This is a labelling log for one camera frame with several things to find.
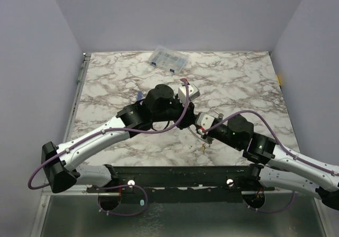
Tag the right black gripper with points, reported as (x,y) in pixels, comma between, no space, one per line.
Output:
(205,135)

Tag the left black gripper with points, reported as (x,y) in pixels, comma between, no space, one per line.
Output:
(188,117)

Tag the yellow key tag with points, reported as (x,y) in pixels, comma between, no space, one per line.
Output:
(203,148)

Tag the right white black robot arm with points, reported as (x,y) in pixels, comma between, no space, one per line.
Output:
(273,164)

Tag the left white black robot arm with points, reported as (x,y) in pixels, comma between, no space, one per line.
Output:
(63,164)

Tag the blue red screwdriver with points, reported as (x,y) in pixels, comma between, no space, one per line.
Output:
(140,98)

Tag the clear plastic organizer box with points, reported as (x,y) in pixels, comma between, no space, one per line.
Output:
(168,60)

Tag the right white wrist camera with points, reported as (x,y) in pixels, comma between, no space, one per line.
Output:
(204,121)

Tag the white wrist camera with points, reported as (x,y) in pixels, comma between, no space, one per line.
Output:
(193,93)
(204,121)

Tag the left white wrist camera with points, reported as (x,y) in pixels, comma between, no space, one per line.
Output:
(193,93)

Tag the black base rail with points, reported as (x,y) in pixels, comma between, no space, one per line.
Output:
(195,184)

